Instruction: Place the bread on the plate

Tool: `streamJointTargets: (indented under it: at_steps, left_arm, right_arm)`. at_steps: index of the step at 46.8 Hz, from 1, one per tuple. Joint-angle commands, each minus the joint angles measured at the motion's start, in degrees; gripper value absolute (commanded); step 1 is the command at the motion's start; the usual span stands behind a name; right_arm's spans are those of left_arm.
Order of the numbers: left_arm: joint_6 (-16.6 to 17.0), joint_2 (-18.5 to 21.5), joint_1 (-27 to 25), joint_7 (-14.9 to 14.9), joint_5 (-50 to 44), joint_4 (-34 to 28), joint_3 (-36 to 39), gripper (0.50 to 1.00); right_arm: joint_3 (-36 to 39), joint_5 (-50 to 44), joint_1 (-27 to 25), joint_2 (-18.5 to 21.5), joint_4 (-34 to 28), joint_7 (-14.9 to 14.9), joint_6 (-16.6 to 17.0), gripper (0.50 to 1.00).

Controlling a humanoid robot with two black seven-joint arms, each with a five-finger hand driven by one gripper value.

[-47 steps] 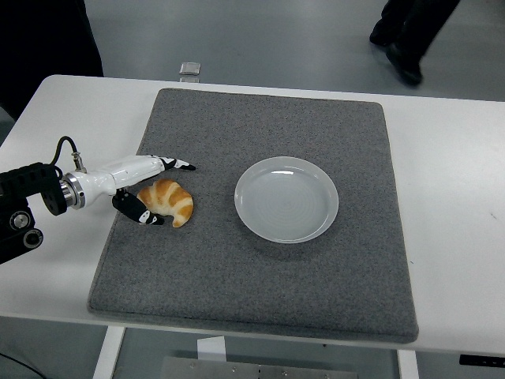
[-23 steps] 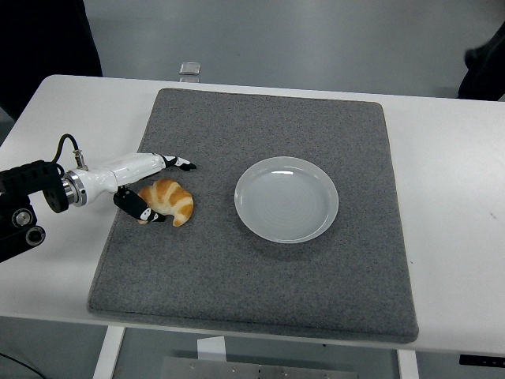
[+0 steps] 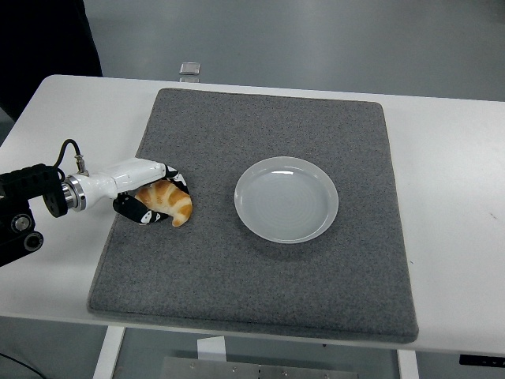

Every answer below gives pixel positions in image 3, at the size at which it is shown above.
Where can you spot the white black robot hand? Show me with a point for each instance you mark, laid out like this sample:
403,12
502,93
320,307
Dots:
126,175

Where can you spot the golden brown croissant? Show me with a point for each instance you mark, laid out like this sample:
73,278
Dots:
175,201

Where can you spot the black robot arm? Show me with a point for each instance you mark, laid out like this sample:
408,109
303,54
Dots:
27,185

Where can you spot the round grey plate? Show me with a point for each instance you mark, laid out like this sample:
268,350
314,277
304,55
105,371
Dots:
286,199

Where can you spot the grey metal plate with screws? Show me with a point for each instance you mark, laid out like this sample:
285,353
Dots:
221,369

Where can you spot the grey felt mat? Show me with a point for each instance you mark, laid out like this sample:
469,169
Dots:
221,276

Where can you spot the person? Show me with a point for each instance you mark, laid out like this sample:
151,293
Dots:
39,39

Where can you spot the white table leg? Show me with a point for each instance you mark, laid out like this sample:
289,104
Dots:
107,351
408,365

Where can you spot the black table control panel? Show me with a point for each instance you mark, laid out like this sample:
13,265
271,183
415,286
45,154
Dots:
482,360

